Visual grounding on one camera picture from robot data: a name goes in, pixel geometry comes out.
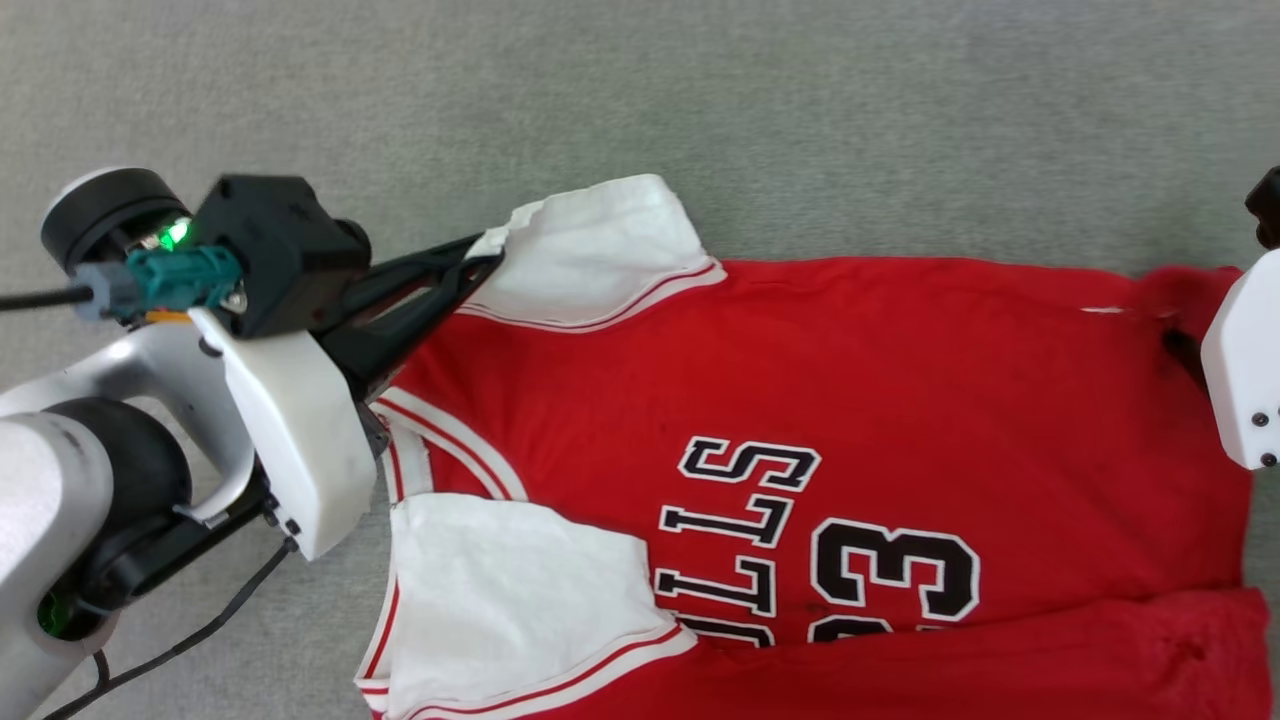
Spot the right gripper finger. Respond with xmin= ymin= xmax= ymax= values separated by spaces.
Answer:
xmin=1163 ymin=328 xmax=1211 ymax=389

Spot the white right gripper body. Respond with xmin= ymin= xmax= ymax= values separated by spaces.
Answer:
xmin=1201 ymin=250 xmax=1280 ymax=471

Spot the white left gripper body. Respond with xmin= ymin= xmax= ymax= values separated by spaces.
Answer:
xmin=190 ymin=310 xmax=389 ymax=561

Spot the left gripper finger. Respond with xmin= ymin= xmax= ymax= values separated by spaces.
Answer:
xmin=320 ymin=258 xmax=501 ymax=388
xmin=350 ymin=237 xmax=501 ymax=303

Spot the red and white basketball jersey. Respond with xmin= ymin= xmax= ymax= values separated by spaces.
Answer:
xmin=355 ymin=173 xmax=1280 ymax=720

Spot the teal camera cable connector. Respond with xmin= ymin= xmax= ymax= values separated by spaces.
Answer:
xmin=0 ymin=247 xmax=246 ymax=323

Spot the thin black cable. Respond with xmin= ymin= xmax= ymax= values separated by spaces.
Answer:
xmin=38 ymin=540 xmax=299 ymax=720

